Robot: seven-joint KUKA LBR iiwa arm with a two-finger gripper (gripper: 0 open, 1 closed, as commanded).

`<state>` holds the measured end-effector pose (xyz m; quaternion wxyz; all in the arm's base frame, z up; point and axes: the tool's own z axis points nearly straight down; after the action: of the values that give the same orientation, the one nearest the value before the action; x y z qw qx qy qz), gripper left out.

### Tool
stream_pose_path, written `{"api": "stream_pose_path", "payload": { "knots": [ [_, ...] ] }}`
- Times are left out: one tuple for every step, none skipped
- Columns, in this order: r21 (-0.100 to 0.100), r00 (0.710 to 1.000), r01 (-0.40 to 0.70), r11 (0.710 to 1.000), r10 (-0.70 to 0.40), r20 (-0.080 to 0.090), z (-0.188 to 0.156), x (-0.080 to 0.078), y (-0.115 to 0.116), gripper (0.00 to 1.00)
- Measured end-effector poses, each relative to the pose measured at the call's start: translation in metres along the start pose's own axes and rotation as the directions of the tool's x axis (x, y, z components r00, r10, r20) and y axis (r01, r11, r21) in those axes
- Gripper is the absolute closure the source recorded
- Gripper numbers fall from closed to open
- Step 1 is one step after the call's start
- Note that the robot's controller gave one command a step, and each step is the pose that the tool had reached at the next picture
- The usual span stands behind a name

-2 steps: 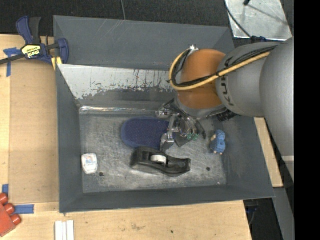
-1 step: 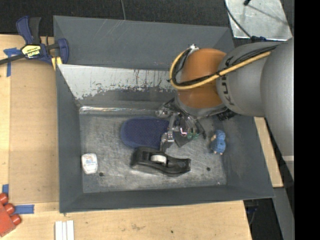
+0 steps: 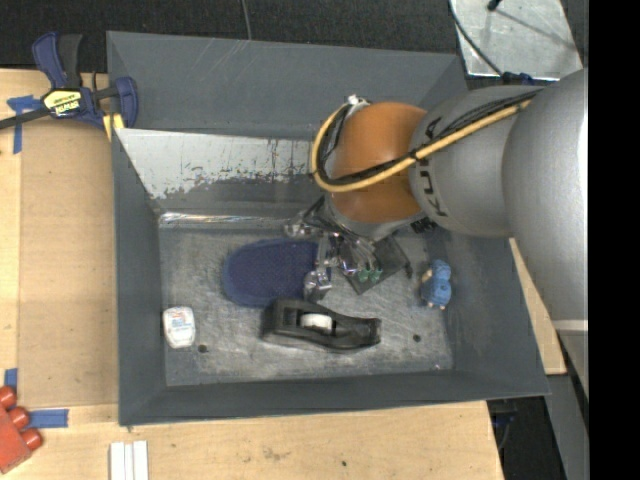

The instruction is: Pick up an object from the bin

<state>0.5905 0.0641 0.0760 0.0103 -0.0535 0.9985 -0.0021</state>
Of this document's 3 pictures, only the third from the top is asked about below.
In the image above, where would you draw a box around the grey metal bin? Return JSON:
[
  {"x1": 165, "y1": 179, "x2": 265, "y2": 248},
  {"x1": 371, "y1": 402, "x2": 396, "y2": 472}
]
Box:
[{"x1": 104, "y1": 30, "x2": 551, "y2": 427}]

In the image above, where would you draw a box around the blue toy figure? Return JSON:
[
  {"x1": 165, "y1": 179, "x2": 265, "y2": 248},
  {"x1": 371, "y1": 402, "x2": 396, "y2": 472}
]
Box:
[{"x1": 418, "y1": 259, "x2": 454, "y2": 312}]

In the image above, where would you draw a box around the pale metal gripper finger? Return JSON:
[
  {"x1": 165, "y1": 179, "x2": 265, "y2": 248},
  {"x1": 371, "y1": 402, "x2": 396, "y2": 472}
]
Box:
[
  {"x1": 302, "y1": 261, "x2": 335, "y2": 303},
  {"x1": 283, "y1": 210, "x2": 326, "y2": 242}
]

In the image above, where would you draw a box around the small white plastic container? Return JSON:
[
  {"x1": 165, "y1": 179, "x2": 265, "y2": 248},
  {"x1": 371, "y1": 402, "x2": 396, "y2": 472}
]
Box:
[{"x1": 162, "y1": 305, "x2": 197, "y2": 350}]

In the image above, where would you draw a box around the black tape dispenser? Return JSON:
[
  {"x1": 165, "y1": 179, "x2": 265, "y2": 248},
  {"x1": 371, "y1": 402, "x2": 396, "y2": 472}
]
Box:
[{"x1": 259, "y1": 297, "x2": 384, "y2": 355}]

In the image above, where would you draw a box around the dark blue oval pad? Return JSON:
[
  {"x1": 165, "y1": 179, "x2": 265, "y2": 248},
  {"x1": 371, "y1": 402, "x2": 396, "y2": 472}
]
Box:
[{"x1": 222, "y1": 239, "x2": 322, "y2": 310}]

